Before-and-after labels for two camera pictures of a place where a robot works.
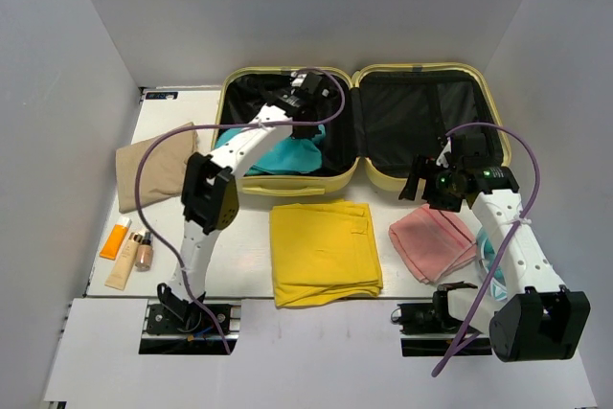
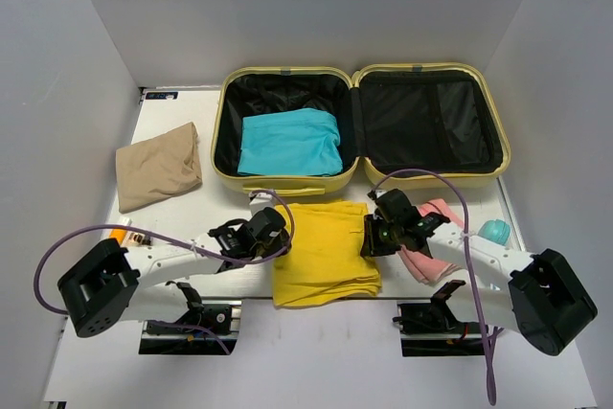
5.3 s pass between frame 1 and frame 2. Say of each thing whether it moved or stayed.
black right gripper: moved
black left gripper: moved
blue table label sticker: stayed
